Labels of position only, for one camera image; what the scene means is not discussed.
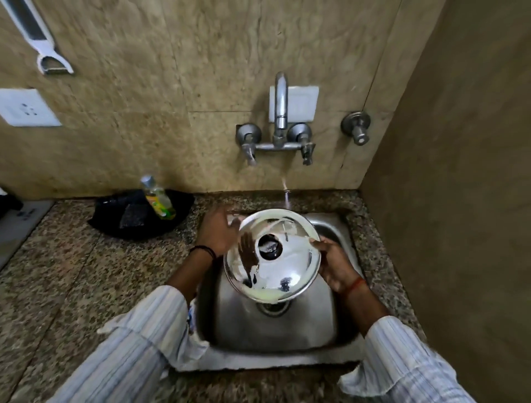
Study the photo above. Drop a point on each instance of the dish soap bottle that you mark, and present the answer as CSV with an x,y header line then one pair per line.
x,y
157,199

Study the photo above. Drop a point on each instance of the chrome wall valve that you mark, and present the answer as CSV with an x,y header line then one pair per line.
x,y
356,126

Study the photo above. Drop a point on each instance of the person's right forearm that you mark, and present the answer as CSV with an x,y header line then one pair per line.
x,y
398,353

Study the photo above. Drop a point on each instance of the person's left forearm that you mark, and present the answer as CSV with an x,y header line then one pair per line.
x,y
137,344

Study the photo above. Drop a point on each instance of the person's right thumb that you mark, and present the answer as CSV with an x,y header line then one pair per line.
x,y
318,245

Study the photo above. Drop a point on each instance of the person's left fingers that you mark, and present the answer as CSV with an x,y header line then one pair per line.
x,y
232,220

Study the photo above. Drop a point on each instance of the person's left hand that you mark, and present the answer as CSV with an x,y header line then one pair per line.
x,y
215,230

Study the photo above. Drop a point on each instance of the chrome wall faucet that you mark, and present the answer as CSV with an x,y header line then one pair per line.
x,y
277,124

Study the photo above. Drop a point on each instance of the red wrist thread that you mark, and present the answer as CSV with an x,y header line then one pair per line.
x,y
355,285

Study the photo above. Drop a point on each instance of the stainless steel sink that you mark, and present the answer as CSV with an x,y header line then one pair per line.
x,y
273,319

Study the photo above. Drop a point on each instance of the white wall plate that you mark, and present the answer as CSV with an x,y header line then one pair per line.
x,y
300,103

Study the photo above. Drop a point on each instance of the white electrical socket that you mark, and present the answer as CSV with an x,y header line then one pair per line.
x,y
27,108

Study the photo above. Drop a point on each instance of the grey appliance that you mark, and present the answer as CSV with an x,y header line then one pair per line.
x,y
18,226

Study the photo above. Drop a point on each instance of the black plastic tray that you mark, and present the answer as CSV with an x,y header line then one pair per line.
x,y
137,214

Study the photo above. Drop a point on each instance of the black scrub sponge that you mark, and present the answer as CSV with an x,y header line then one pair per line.
x,y
133,216

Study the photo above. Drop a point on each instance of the white vegetable peeler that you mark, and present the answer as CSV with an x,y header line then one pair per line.
x,y
37,35

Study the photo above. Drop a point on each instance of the shiny steel plate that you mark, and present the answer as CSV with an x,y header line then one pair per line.
x,y
272,256

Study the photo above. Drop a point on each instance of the black wrist thread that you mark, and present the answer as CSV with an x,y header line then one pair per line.
x,y
204,250

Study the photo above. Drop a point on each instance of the person's right hand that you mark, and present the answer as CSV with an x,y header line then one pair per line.
x,y
335,265

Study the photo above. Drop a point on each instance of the sink drain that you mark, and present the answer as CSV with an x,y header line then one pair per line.
x,y
273,307

